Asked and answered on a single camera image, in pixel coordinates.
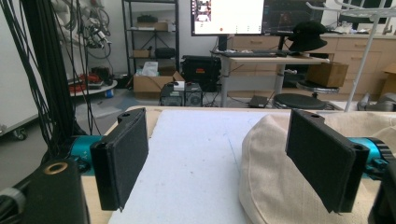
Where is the beige cloth bag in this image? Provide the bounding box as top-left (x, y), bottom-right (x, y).
top-left (238, 111), bottom-right (396, 224)

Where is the black round stool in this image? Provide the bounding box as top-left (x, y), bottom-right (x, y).
top-left (273, 92), bottom-right (329, 111)

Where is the brown cardboard box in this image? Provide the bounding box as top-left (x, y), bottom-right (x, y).
top-left (305, 61), bottom-right (349, 89)

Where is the grey machine part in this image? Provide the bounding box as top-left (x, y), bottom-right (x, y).
top-left (356, 91), bottom-right (396, 113)

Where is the black metal shelf rack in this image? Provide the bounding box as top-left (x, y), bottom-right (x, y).
top-left (121, 0), bottom-right (181, 79)

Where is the bright computer monitor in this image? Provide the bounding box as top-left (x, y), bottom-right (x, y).
top-left (190, 0), bottom-right (265, 37)

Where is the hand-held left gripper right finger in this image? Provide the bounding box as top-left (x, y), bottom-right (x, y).
top-left (285, 108), bottom-right (371, 215)

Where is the wooden drawer cabinet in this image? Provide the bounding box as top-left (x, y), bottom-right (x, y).
top-left (228, 32), bottom-right (396, 101)

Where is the black cable bundle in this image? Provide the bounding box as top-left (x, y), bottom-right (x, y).
top-left (0, 0), bottom-right (102, 158)

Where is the black bucket hat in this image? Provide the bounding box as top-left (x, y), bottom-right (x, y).
top-left (287, 20), bottom-right (329, 52)

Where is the white foam mat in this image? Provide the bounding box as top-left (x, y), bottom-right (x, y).
top-left (107, 109), bottom-right (291, 224)

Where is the white standing desk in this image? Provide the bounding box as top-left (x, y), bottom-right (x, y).
top-left (214, 49), bottom-right (331, 108)

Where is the open cardboard box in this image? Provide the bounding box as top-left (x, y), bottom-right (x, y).
top-left (133, 70), bottom-right (186, 100)

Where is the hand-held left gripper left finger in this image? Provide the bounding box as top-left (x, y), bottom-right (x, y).
top-left (90, 107), bottom-right (149, 213)

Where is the dark computer monitor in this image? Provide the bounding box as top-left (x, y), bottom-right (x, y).
top-left (262, 0), bottom-right (325, 35)

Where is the black equipment case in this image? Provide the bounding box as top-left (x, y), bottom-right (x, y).
top-left (180, 54), bottom-right (222, 92)

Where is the black keyboard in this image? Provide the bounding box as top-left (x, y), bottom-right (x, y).
top-left (221, 49), bottom-right (289, 59)

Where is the white metal rack stand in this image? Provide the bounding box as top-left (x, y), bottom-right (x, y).
top-left (305, 0), bottom-right (396, 113)

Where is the black electronic unit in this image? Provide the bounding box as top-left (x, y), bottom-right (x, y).
top-left (160, 82), bottom-right (186, 107)
top-left (184, 81), bottom-right (205, 107)

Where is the white wheeled board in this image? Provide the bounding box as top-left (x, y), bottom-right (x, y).
top-left (0, 0), bottom-right (49, 142)

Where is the round white platform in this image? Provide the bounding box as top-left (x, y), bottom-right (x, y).
top-left (67, 72), bottom-right (119, 98)

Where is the flat black device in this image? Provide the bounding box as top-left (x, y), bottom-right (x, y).
top-left (248, 94), bottom-right (270, 109)

